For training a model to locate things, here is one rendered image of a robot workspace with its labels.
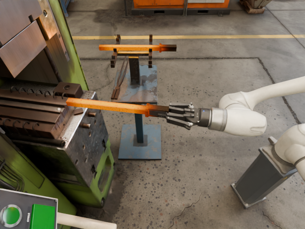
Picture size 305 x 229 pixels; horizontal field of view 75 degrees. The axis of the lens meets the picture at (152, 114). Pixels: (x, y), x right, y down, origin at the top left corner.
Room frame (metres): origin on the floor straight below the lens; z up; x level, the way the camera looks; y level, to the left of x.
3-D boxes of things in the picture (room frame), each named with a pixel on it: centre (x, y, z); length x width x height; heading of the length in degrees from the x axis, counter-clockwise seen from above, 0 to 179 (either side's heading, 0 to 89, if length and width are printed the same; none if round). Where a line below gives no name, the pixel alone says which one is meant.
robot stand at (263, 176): (0.59, -0.79, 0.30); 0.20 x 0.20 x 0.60; 21
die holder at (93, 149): (0.68, 0.62, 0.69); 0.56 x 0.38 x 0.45; 80
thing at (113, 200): (0.58, 0.37, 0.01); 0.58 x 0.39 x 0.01; 170
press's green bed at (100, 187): (0.68, 0.62, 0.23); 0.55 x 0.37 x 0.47; 80
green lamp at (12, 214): (0.14, 0.38, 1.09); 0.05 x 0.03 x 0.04; 170
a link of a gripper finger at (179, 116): (0.51, -0.11, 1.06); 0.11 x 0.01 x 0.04; 85
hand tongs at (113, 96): (1.20, 0.22, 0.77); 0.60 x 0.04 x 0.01; 174
